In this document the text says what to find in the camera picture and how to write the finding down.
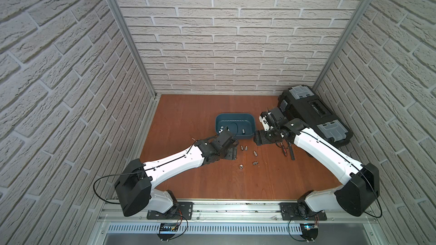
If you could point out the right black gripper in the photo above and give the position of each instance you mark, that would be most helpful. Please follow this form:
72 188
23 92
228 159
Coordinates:
259 138

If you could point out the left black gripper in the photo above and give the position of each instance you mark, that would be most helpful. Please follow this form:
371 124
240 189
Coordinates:
229 142

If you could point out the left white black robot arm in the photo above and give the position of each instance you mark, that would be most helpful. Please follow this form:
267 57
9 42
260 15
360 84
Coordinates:
136 186

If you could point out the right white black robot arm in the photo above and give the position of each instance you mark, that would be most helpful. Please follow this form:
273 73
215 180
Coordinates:
359 187

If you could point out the teal plastic storage box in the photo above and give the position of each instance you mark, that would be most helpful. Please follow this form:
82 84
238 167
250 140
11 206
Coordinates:
236 122

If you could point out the black grey toolbox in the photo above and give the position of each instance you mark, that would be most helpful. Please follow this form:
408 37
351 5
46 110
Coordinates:
300 102

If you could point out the left green circuit board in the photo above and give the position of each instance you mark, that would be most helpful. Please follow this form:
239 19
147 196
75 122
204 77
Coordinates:
167 231

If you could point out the green circuit board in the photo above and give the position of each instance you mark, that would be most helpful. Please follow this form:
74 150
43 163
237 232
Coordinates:
167 231
309 232

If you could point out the right green circuit board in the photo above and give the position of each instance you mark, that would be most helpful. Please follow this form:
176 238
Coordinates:
309 232

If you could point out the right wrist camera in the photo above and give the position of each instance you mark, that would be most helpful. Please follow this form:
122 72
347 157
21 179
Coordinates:
267 120

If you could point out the black handled tool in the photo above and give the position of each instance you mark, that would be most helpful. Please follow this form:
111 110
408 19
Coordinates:
291 152

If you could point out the aluminium front rail frame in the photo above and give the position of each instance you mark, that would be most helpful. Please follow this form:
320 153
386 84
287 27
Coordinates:
237 217

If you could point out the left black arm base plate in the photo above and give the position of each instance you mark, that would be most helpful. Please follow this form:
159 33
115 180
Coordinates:
181 210

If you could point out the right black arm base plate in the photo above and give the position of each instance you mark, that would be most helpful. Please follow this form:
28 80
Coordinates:
300 212

